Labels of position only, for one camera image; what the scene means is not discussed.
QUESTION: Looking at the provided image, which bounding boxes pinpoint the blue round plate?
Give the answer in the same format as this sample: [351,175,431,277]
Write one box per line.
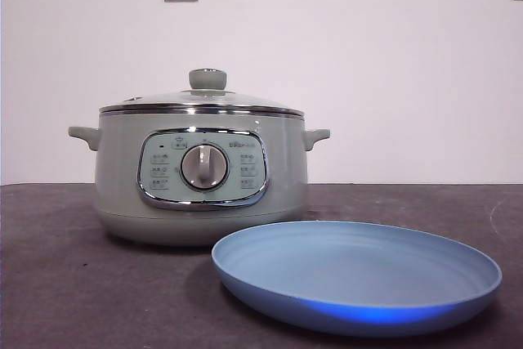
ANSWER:
[210,220,503,339]

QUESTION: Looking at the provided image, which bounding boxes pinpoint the glass lid with green knob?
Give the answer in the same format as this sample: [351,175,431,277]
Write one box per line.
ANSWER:
[99,68,306,117]

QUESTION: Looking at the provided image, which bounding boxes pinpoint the pale green electric steamer pot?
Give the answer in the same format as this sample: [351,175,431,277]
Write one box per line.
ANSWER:
[67,114,331,248]

